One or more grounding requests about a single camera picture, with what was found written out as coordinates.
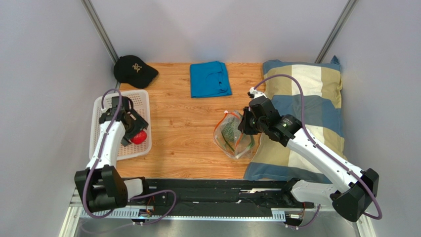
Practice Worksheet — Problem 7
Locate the red fake apple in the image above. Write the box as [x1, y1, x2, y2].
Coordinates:
[131, 130, 148, 145]

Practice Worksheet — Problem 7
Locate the clear zip top bag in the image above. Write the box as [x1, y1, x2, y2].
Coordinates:
[213, 111, 255, 159]

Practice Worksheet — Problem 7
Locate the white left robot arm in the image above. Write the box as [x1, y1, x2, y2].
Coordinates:
[74, 95, 149, 213]

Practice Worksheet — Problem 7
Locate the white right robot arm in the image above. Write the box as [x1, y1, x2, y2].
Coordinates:
[238, 96, 379, 222]

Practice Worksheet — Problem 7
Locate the green netted fake melon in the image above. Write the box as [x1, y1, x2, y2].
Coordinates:
[221, 117, 242, 143]

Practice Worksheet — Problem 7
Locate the white plastic basket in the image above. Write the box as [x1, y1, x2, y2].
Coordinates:
[88, 89, 152, 160]

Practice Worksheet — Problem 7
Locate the black baseball cap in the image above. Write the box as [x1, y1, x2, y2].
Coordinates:
[113, 55, 159, 89]

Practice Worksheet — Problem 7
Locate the folded blue shirt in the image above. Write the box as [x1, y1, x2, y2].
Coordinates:
[189, 61, 232, 98]

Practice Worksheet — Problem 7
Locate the striped blue beige pillow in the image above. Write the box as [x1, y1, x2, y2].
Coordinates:
[244, 55, 348, 185]

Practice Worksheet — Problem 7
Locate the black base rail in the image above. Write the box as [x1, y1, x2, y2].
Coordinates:
[70, 177, 316, 223]

